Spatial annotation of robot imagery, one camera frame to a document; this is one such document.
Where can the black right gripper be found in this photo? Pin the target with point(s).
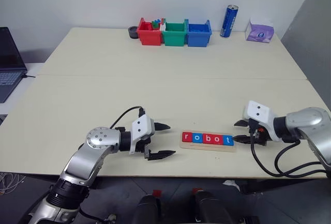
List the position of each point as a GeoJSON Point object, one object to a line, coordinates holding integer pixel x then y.
{"type": "Point", "coordinates": [259, 136]}

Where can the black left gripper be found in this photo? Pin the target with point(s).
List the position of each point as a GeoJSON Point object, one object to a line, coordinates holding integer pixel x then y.
{"type": "Point", "coordinates": [142, 146]}

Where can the blue letter t block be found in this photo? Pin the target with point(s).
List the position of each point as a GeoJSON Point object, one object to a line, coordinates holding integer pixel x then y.
{"type": "Point", "coordinates": [227, 140]}

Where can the red letter o block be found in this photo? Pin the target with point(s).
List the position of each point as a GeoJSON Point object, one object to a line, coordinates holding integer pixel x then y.
{"type": "Point", "coordinates": [217, 139]}

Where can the red letter b block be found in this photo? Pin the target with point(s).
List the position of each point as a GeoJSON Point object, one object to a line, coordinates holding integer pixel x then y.
{"type": "Point", "coordinates": [207, 138]}

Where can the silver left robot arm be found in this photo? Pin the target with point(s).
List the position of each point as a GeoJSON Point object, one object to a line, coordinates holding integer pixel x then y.
{"type": "Point", "coordinates": [85, 159]}

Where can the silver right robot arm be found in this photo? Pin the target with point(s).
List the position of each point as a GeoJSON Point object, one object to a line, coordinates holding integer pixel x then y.
{"type": "Point", "coordinates": [310, 125]}

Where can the red letter r block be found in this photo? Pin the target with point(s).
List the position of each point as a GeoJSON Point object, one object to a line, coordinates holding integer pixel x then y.
{"type": "Point", "coordinates": [186, 136]}

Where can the blue letter o block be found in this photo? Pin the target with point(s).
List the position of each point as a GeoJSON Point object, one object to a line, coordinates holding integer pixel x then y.
{"type": "Point", "coordinates": [197, 137]}

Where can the wooden letter tray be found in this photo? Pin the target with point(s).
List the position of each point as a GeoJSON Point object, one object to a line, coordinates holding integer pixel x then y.
{"type": "Point", "coordinates": [207, 147]}

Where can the small red square tag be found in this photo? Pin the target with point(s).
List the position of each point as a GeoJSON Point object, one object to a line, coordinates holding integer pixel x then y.
{"type": "Point", "coordinates": [197, 190]}
{"type": "Point", "coordinates": [157, 193]}

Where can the white paper scrap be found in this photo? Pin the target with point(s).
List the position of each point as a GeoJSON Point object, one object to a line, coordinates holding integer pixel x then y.
{"type": "Point", "coordinates": [231, 183]}

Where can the dark rounded shape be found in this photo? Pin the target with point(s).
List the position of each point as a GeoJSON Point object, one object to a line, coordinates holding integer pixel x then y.
{"type": "Point", "coordinates": [148, 211]}
{"type": "Point", "coordinates": [209, 208]}

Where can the purple tissue box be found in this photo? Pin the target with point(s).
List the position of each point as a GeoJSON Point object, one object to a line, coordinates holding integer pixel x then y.
{"type": "Point", "coordinates": [259, 32]}

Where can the blue plastic bin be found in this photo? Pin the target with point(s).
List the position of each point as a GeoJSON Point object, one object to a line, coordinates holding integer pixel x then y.
{"type": "Point", "coordinates": [197, 38]}

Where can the green plastic bin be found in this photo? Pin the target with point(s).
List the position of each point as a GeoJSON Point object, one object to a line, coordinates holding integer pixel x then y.
{"type": "Point", "coordinates": [174, 37]}

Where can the red plastic bin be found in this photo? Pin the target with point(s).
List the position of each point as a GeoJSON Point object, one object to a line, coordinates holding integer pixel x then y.
{"type": "Point", "coordinates": [150, 36]}

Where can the tall blue drink can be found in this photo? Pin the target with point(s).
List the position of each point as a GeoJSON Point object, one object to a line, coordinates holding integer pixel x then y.
{"type": "Point", "coordinates": [228, 22]}

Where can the white and red toy piece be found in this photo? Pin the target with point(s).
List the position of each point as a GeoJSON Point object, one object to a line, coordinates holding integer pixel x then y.
{"type": "Point", "coordinates": [163, 25]}

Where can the green toy brick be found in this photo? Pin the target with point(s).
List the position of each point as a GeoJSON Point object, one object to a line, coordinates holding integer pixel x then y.
{"type": "Point", "coordinates": [154, 24]}

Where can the blue toy brick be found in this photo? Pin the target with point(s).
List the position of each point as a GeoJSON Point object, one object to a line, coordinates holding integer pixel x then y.
{"type": "Point", "coordinates": [158, 21]}

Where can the dark grey laptop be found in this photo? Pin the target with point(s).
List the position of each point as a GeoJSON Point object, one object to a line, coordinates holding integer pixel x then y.
{"type": "Point", "coordinates": [9, 61]}

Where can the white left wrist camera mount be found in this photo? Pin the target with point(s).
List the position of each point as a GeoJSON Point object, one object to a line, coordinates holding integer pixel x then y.
{"type": "Point", "coordinates": [141, 128]}

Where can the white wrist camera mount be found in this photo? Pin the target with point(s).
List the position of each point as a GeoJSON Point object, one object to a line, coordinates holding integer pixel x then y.
{"type": "Point", "coordinates": [259, 112]}
{"type": "Point", "coordinates": [141, 128]}

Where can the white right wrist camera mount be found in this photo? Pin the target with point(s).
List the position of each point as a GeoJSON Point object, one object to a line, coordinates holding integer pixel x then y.
{"type": "Point", "coordinates": [259, 112]}

